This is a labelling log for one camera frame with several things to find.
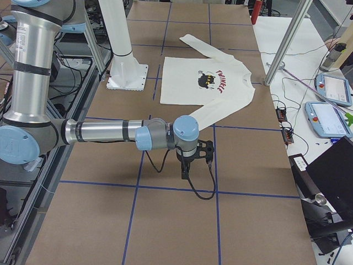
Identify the lower blue teach pendant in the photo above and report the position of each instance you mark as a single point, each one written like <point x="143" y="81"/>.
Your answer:
<point x="326" y="121"/>

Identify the aluminium frame post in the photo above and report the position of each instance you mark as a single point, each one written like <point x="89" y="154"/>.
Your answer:
<point x="290" y="33"/>

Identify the upper red circuit board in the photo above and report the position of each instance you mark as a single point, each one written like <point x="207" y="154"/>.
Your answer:
<point x="281" y="114"/>

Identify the aluminium frame rail left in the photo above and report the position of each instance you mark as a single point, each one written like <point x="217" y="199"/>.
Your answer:
<point x="94" y="48"/>

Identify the lower red circuit board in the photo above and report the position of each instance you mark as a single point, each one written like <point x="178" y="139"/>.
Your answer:
<point x="287" y="134"/>

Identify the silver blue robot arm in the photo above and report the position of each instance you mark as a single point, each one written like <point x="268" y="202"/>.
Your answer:
<point x="27" y="132"/>

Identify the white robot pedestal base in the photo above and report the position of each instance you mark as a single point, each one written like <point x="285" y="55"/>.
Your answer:
<point x="126" y="72"/>

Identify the red fire extinguisher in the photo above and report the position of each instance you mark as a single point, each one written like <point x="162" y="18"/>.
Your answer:
<point x="256" y="11"/>

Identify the upper blue teach pendant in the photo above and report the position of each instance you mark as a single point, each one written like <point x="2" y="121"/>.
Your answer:
<point x="336" y="89"/>

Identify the red circuit board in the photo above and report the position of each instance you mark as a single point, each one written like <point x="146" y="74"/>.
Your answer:
<point x="281" y="114"/>
<point x="287" y="134"/>

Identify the blue teach pendant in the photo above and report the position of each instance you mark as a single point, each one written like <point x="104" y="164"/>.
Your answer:
<point x="326" y="121"/>
<point x="336" y="89"/>

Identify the cream long sleeve shirt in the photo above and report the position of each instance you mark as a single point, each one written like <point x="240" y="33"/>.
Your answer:
<point x="219" y="84"/>

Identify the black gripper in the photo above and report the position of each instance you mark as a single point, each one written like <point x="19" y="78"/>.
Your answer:
<point x="187" y="160"/>

